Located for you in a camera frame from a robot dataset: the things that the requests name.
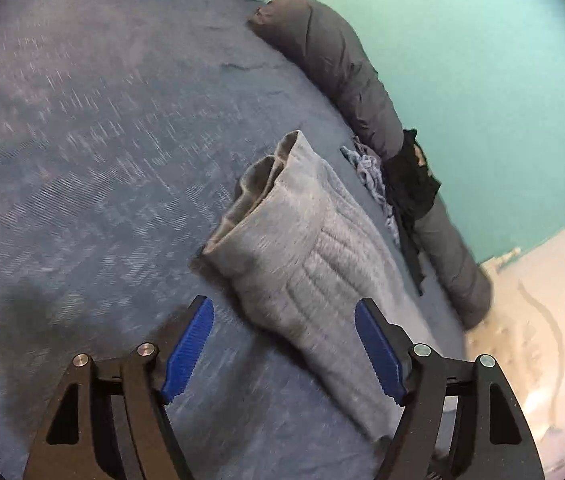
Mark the beige tufted headboard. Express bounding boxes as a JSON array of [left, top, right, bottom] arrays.
[[463, 210, 565, 480]]

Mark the black garment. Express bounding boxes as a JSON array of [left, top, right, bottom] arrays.
[[387, 129, 442, 296]]

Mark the blue white patterned cloth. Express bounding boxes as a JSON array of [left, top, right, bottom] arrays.
[[340, 137, 403, 246]]

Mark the grey quilted sweatshirt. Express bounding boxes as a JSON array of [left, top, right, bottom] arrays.
[[201, 130, 443, 443]]

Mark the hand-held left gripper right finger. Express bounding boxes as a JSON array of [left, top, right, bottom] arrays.
[[355, 298, 546, 480]]

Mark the dark grey rolled duvet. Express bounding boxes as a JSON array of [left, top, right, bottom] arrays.
[[248, 0, 493, 331]]

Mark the blue patterned bedspread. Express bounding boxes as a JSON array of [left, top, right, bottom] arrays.
[[0, 0, 468, 480]]

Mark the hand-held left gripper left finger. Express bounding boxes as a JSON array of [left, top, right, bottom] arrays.
[[22, 295, 215, 480]]

